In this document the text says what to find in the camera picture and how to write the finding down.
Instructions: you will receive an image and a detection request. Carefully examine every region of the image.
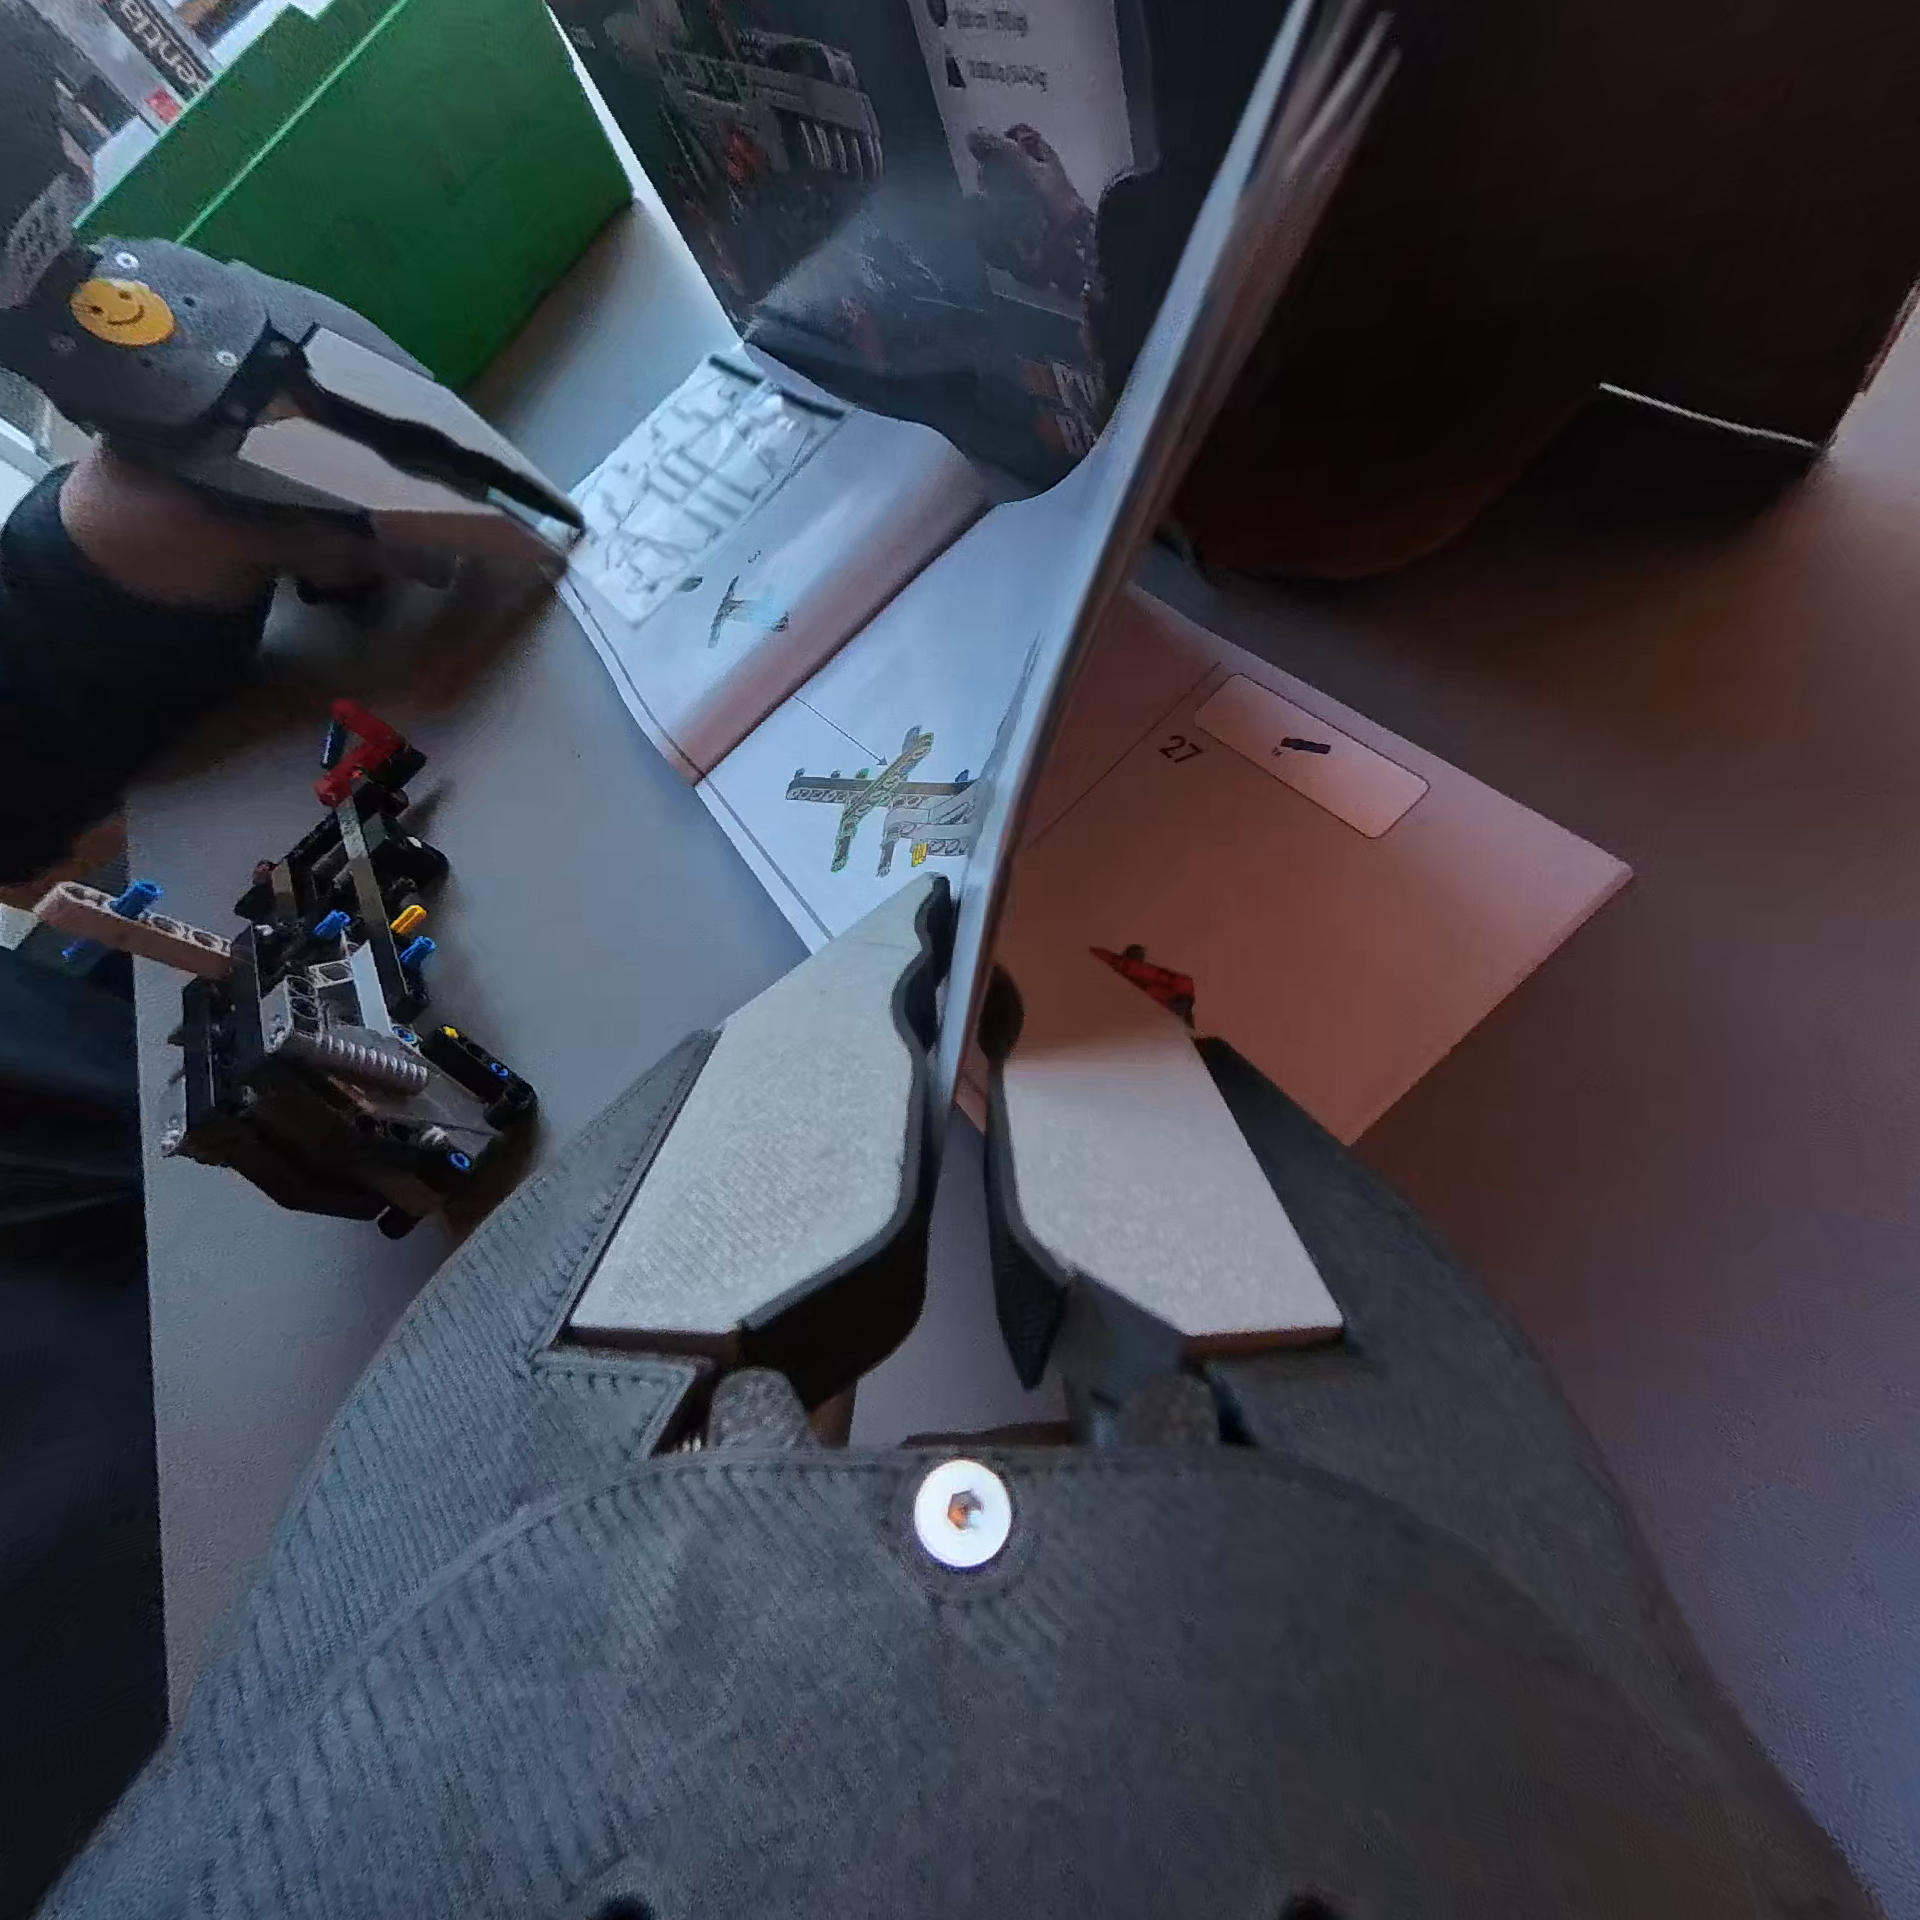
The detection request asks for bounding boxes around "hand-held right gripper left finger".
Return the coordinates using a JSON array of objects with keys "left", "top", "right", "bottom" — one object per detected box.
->
[{"left": 564, "top": 874, "right": 953, "bottom": 1415}]

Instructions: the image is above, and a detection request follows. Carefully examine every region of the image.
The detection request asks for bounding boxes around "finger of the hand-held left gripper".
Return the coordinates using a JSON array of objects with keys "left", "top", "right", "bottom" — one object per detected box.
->
[
  {"left": 262, "top": 323, "right": 589, "bottom": 535},
  {"left": 172, "top": 441, "right": 577, "bottom": 594}
]

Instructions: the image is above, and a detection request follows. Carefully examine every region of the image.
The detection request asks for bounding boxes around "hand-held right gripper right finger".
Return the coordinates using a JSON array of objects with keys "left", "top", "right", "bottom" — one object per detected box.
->
[{"left": 976, "top": 968, "right": 1345, "bottom": 1445}]

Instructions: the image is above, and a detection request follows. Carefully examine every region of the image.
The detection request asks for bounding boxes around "lego instruction booklet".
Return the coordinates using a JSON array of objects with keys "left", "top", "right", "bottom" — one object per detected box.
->
[{"left": 554, "top": 0, "right": 1636, "bottom": 1149}]

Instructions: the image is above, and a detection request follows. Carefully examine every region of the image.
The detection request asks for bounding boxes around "person's left forearm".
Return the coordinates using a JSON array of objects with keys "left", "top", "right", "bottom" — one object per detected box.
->
[{"left": 0, "top": 465, "right": 279, "bottom": 893}]

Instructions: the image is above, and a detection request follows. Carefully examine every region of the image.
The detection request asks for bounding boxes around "red angled lego piece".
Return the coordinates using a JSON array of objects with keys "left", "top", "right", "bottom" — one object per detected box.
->
[{"left": 314, "top": 698, "right": 404, "bottom": 804}]

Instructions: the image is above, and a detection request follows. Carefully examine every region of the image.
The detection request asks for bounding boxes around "black lego set box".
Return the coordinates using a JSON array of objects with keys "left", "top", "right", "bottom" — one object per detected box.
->
[{"left": 546, "top": 0, "right": 1308, "bottom": 489}]

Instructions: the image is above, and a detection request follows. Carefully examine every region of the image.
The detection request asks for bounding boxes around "partly built lego model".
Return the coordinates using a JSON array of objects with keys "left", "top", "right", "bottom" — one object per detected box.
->
[{"left": 29, "top": 737, "right": 542, "bottom": 1239}]

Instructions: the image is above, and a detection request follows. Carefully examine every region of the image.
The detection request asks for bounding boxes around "person's left hand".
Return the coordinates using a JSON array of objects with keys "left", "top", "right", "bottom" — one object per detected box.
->
[{"left": 60, "top": 450, "right": 376, "bottom": 608}]

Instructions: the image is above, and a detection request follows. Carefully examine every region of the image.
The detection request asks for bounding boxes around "green box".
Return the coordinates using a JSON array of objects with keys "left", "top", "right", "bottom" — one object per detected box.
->
[{"left": 76, "top": 0, "right": 634, "bottom": 396}]

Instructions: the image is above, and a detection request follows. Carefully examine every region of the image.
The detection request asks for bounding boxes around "white printed carton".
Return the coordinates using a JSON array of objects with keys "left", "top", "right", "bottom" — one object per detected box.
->
[{"left": 88, "top": 0, "right": 376, "bottom": 138}]

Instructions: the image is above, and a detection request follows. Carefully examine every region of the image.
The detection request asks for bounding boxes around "person's lap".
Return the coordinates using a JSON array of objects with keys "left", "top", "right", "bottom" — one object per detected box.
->
[{"left": 0, "top": 961, "right": 169, "bottom": 1818}]

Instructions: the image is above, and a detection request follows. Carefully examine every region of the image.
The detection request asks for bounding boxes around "brown cardboard box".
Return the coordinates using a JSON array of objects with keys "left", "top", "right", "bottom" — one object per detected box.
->
[{"left": 1161, "top": 0, "right": 1920, "bottom": 588}]

